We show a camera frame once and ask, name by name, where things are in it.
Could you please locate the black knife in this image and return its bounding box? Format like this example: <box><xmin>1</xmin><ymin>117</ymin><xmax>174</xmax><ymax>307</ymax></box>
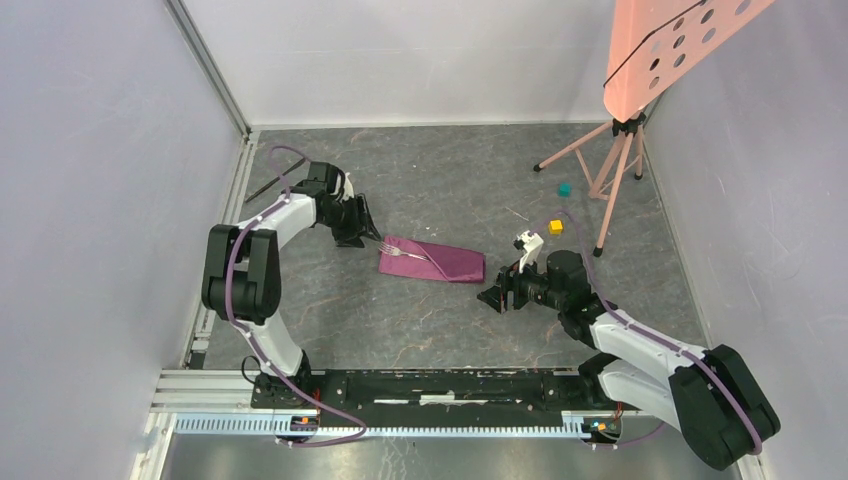
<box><xmin>244</xmin><ymin>157</ymin><xmax>307</xmax><ymax>204</ymax></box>

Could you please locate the silver fork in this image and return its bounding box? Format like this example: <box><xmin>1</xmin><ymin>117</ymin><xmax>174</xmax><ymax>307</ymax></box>
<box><xmin>378</xmin><ymin>242</ymin><xmax>448</xmax><ymax>282</ymax></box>

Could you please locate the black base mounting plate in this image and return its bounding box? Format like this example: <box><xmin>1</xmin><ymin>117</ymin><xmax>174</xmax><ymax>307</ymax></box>
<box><xmin>251</xmin><ymin>368</ymin><xmax>634</xmax><ymax>431</ymax></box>

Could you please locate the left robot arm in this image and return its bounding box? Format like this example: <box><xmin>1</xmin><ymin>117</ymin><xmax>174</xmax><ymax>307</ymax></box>
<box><xmin>201</xmin><ymin>162</ymin><xmax>383</xmax><ymax>408</ymax></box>

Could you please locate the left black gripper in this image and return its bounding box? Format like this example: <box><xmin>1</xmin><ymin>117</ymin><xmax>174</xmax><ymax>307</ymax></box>
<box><xmin>320</xmin><ymin>193</ymin><xmax>381</xmax><ymax>249</ymax></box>

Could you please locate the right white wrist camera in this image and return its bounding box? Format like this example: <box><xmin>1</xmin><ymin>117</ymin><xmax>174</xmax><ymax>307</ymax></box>
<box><xmin>513</xmin><ymin>230</ymin><xmax>544</xmax><ymax>273</ymax></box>

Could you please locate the pink music stand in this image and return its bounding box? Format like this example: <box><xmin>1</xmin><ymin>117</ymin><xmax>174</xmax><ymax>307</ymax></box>
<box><xmin>533</xmin><ymin>0</ymin><xmax>773</xmax><ymax>257</ymax></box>

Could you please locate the teal cube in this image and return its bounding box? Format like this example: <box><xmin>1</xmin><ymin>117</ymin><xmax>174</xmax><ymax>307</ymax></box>
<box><xmin>558</xmin><ymin>183</ymin><xmax>572</xmax><ymax>198</ymax></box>

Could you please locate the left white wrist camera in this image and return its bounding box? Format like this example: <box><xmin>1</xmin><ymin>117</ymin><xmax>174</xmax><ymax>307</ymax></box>
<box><xmin>334</xmin><ymin>172</ymin><xmax>355</xmax><ymax>202</ymax></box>

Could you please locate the aluminium frame rail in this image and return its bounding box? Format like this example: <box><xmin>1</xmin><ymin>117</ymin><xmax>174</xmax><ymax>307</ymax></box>
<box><xmin>164</xmin><ymin>0</ymin><xmax>258</xmax><ymax>369</ymax></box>

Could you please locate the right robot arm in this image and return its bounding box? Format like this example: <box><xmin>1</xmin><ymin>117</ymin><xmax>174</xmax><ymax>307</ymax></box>
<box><xmin>477</xmin><ymin>250</ymin><xmax>781</xmax><ymax>470</ymax></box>

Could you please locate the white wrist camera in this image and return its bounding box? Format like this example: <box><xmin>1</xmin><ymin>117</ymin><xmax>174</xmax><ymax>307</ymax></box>
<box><xmin>334</xmin><ymin>172</ymin><xmax>355</xmax><ymax>202</ymax></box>
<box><xmin>513</xmin><ymin>230</ymin><xmax>544</xmax><ymax>273</ymax></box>

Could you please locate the purple cloth napkin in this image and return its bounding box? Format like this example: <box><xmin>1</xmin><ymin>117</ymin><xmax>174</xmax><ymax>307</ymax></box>
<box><xmin>378</xmin><ymin>235</ymin><xmax>486</xmax><ymax>284</ymax></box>

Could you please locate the yellow cube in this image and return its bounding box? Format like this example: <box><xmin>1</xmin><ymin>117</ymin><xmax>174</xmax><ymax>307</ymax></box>
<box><xmin>547</xmin><ymin>219</ymin><xmax>564</xmax><ymax>236</ymax></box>

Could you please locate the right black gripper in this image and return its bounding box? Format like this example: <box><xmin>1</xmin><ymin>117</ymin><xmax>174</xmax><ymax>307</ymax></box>
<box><xmin>476</xmin><ymin>251</ymin><xmax>566</xmax><ymax>315</ymax></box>

